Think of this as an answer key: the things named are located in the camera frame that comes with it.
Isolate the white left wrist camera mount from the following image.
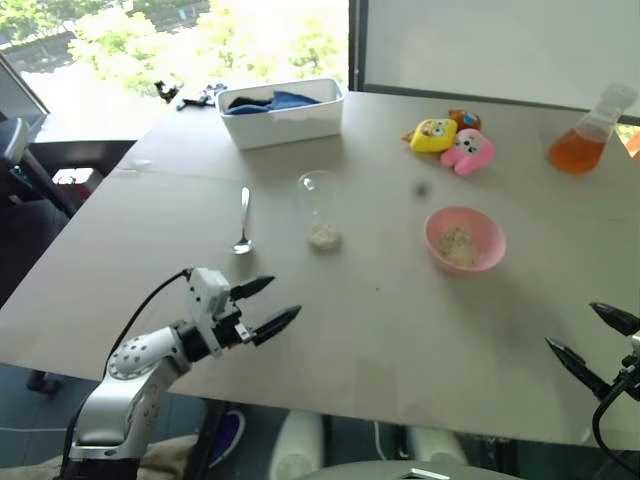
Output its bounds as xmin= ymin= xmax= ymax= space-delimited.
xmin=184 ymin=267 xmax=233 ymax=359

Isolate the white board panel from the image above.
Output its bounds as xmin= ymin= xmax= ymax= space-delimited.
xmin=363 ymin=0 xmax=640 ymax=120

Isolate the yellow sponge character toy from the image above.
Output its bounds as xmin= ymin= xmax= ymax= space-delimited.
xmin=401 ymin=117 xmax=459 ymax=154

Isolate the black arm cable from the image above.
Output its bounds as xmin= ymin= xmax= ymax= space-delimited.
xmin=102 ymin=268 xmax=195 ymax=382
xmin=591 ymin=385 xmax=640 ymax=477

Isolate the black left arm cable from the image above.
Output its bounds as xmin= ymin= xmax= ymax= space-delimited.
xmin=102 ymin=268 xmax=195 ymax=382

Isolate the blue cloth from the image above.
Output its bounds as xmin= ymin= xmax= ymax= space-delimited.
xmin=227 ymin=89 xmax=322 ymax=117

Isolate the white rectangular plastic bin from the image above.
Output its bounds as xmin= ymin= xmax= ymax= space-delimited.
xmin=215 ymin=77 xmax=346 ymax=151

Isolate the grey monitor panel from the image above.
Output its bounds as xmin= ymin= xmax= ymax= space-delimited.
xmin=0 ymin=49 xmax=52 ymax=122

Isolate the orange brown toy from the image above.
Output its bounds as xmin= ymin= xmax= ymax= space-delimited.
xmin=446 ymin=108 xmax=483 ymax=133

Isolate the beige cloth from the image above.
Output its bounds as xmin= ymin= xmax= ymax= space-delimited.
xmin=137 ymin=433 xmax=202 ymax=480

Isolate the pink bowl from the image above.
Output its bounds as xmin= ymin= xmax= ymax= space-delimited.
xmin=423 ymin=205 xmax=508 ymax=275

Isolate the white rounded shape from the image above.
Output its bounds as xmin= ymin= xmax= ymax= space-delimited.
xmin=268 ymin=409 xmax=327 ymax=480
xmin=406 ymin=427 xmax=470 ymax=467

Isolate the black cloth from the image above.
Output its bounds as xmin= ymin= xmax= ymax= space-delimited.
xmin=226 ymin=94 xmax=275 ymax=110

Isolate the flask with orange liquid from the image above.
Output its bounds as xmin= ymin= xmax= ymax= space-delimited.
xmin=548 ymin=83 xmax=639 ymax=175

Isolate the blue rounded shape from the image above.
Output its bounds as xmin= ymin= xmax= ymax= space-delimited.
xmin=208 ymin=407 xmax=247 ymax=470

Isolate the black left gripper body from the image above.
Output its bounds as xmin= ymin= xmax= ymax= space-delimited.
xmin=212 ymin=298 xmax=254 ymax=352

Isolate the dark shoe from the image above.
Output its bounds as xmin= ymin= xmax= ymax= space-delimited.
xmin=26 ymin=368 xmax=65 ymax=397

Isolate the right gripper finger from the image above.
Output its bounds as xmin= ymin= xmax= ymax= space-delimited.
xmin=589 ymin=301 xmax=640 ymax=338
xmin=544 ymin=337 xmax=613 ymax=401

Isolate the white thin cable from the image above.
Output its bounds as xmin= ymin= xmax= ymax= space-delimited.
xmin=373 ymin=421 xmax=390 ymax=462

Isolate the clear glass with white powder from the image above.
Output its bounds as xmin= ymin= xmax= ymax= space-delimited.
xmin=295 ymin=170 xmax=345 ymax=252

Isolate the pink plush toy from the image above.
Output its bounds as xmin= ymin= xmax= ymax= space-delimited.
xmin=439 ymin=128 xmax=497 ymax=176

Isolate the dark window frame pillar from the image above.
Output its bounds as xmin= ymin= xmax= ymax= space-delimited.
xmin=346 ymin=0 xmax=370 ymax=93

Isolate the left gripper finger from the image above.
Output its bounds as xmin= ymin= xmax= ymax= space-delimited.
xmin=250 ymin=304 xmax=304 ymax=348
xmin=230 ymin=274 xmax=277 ymax=302

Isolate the black chair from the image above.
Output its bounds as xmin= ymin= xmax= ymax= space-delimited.
xmin=0 ymin=117 xmax=139 ymax=307

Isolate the metal spoon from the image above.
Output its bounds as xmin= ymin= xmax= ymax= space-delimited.
xmin=231 ymin=186 xmax=255 ymax=256

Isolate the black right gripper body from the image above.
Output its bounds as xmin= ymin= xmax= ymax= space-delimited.
xmin=608 ymin=356 xmax=640 ymax=397

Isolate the small black clamp gadget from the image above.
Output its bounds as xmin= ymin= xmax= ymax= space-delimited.
xmin=153 ymin=79 xmax=182 ymax=105

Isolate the silver robot body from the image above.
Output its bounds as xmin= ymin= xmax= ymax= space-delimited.
xmin=298 ymin=460 xmax=524 ymax=480

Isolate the black metal tool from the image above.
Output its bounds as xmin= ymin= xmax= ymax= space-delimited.
xmin=175 ymin=83 xmax=227 ymax=112

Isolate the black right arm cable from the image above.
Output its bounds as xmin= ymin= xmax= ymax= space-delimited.
xmin=591 ymin=385 xmax=640 ymax=477

